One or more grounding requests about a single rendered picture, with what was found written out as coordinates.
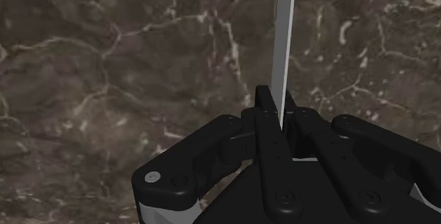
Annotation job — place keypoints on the thin grey blade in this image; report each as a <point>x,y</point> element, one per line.
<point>283,44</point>

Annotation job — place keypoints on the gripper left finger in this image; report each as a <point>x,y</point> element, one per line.
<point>275,154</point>

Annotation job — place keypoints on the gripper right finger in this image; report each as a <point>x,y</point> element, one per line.
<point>341,161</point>

